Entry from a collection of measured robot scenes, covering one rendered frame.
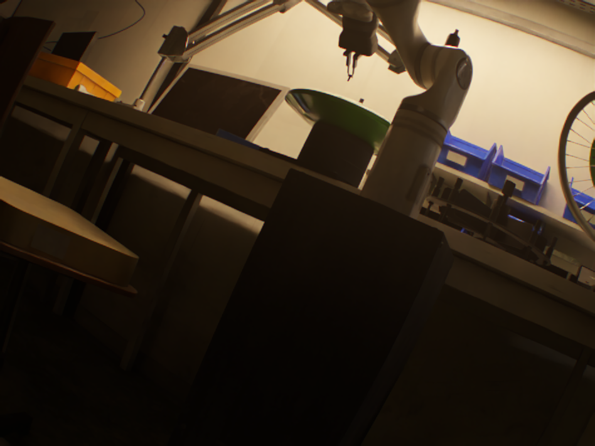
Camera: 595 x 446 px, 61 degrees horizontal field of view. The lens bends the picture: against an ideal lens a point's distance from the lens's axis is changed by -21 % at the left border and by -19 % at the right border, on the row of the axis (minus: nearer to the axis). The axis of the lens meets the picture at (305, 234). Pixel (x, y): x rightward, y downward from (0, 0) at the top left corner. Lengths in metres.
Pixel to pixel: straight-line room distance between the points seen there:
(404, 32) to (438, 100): 0.12
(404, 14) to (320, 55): 1.69
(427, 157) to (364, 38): 0.34
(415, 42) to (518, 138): 1.30
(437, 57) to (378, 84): 1.44
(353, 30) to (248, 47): 1.59
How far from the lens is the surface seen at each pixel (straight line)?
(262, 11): 1.66
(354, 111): 1.21
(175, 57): 1.73
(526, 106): 2.30
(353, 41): 1.20
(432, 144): 0.94
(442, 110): 0.96
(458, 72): 0.98
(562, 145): 1.61
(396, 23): 0.92
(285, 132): 2.46
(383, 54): 1.56
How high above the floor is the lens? 0.73
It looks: 3 degrees up
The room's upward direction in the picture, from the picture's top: 25 degrees clockwise
